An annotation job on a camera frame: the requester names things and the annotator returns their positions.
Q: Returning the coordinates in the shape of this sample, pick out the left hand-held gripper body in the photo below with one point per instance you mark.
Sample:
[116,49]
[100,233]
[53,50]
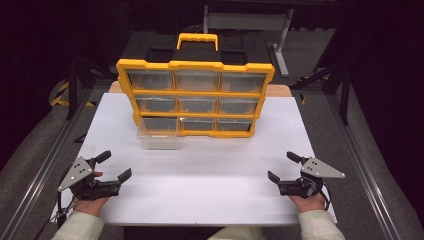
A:
[80,171]

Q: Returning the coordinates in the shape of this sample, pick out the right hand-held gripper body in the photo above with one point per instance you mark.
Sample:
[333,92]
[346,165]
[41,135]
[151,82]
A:
[320,170]

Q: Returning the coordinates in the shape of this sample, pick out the clear plastic drawer bin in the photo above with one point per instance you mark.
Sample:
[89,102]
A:
[160,125]

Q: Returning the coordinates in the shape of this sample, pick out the yellow black drawer organizer cabinet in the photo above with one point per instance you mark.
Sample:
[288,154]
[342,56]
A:
[196,65]

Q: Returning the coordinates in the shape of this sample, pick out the person's right hand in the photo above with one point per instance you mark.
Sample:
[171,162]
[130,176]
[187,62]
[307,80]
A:
[308,203]

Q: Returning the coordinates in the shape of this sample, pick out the person's left hand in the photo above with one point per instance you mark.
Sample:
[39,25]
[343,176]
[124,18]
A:
[89,206]

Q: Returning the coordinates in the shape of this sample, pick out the white table cover sheet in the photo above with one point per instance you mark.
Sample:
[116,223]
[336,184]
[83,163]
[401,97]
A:
[206,186]

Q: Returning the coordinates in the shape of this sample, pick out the person's lap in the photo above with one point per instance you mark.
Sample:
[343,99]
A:
[235,234]

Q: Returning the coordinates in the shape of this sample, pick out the black metal stand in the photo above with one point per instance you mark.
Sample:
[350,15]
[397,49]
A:
[345,100]
[71,86]

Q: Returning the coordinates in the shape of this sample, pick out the yellow black hazard tape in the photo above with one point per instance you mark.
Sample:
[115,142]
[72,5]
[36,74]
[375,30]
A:
[58,96]

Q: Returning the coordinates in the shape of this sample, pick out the grid of clear drawers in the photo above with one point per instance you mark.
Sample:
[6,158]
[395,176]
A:
[196,81]

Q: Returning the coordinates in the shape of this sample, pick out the grey metal stand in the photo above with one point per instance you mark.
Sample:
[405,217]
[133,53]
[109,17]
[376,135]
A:
[248,20]

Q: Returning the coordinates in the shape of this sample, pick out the aluminium floor rail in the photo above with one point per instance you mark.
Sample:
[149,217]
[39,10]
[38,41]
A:
[46,170]
[363,170]

